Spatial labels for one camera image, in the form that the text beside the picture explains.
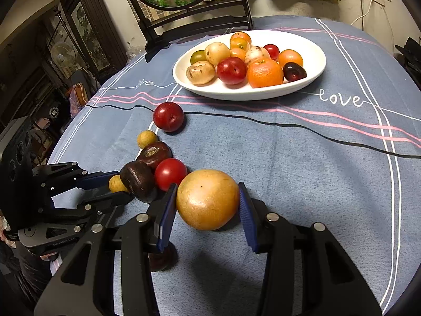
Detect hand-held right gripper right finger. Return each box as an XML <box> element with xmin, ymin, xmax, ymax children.
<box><xmin>238</xmin><ymin>182</ymin><xmax>384</xmax><ymax>316</ymax></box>

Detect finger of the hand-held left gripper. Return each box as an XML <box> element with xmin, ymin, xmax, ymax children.
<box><xmin>32</xmin><ymin>161</ymin><xmax>121</xmax><ymax>202</ymax></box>
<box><xmin>41</xmin><ymin>191</ymin><xmax>135</xmax><ymax>229</ymax></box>

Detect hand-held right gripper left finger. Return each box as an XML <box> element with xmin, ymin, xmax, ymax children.
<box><xmin>33</xmin><ymin>182</ymin><xmax>180</xmax><ymax>316</ymax></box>

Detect small yellow longan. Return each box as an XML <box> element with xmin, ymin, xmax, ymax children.
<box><xmin>137</xmin><ymin>130</ymin><xmax>158</xmax><ymax>149</ymax></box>
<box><xmin>108</xmin><ymin>175</ymin><xmax>129</xmax><ymax>194</ymax></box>

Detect dark brown wrinkled fruit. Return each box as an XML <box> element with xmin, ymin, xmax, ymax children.
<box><xmin>137</xmin><ymin>141</ymin><xmax>172</xmax><ymax>172</ymax></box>
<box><xmin>119</xmin><ymin>161</ymin><xmax>158</xmax><ymax>203</ymax></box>

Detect large yellow round fruit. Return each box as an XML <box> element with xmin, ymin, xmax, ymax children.
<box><xmin>176</xmin><ymin>169</ymin><xmax>240</xmax><ymax>231</ymax></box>

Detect large red cherry tomato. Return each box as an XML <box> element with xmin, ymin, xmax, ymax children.
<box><xmin>154</xmin><ymin>158</ymin><xmax>188</xmax><ymax>192</ymax></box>

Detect red plum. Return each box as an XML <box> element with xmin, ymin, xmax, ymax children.
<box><xmin>216</xmin><ymin>57</ymin><xmax>248</xmax><ymax>85</ymax></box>
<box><xmin>153</xmin><ymin>102</ymin><xmax>185</xmax><ymax>133</ymax></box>

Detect large orange tangerine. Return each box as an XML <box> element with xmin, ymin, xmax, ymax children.
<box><xmin>247</xmin><ymin>57</ymin><xmax>284</xmax><ymax>89</ymax></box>

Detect tan fruit with dark spots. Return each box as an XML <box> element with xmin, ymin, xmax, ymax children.
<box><xmin>186</xmin><ymin>61</ymin><xmax>217</xmax><ymax>86</ymax></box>

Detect dark purple plum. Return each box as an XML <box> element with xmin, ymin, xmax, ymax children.
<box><xmin>283</xmin><ymin>62</ymin><xmax>307</xmax><ymax>83</ymax></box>

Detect pale fruit with brown specks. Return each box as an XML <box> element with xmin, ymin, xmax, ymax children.
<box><xmin>244</xmin><ymin>46</ymin><xmax>271</xmax><ymax>66</ymax></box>

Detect tan round fruit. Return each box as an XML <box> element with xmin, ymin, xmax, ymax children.
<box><xmin>204</xmin><ymin>42</ymin><xmax>231</xmax><ymax>67</ymax></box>

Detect small red cherry tomato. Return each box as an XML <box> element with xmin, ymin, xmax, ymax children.
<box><xmin>263</xmin><ymin>44</ymin><xmax>280</xmax><ymax>60</ymax></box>

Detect white oval plate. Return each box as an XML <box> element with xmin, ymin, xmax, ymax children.
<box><xmin>173</xmin><ymin>29</ymin><xmax>327</xmax><ymax>101</ymax></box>

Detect yellow orange tomato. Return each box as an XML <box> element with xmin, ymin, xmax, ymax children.
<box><xmin>229</xmin><ymin>37</ymin><xmax>250</xmax><ymax>51</ymax></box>

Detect dark red fruit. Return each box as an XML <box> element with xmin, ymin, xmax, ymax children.
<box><xmin>148</xmin><ymin>244</ymin><xmax>178</xmax><ymax>272</ymax></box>

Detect blue striped tablecloth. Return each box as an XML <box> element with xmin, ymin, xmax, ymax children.
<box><xmin>48</xmin><ymin>15</ymin><xmax>421</xmax><ymax>316</ymax></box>

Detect pink bag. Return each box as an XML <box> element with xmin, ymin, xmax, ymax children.
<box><xmin>68</xmin><ymin>82</ymin><xmax>90</xmax><ymax>116</ymax></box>

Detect white electric fan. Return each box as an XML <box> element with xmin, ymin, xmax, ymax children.
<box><xmin>51</xmin><ymin>41</ymin><xmax>83</xmax><ymax>70</ymax></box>

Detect clear plastic bag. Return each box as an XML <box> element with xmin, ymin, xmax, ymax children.
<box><xmin>127</xmin><ymin>42</ymin><xmax>147</xmax><ymax>64</ymax></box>

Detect dark wooden cabinet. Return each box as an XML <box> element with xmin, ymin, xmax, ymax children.
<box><xmin>61</xmin><ymin>0</ymin><xmax>129</xmax><ymax>77</ymax></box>

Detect dark bag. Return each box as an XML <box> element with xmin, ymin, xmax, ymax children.
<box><xmin>394</xmin><ymin>37</ymin><xmax>421</xmax><ymax>89</ymax></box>

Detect black cable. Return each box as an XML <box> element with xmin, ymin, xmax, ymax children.
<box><xmin>87</xmin><ymin>103</ymin><xmax>421</xmax><ymax>157</ymax></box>

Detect white power cable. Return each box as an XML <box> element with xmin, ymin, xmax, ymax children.
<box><xmin>350</xmin><ymin>0</ymin><xmax>375</xmax><ymax>27</ymax></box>

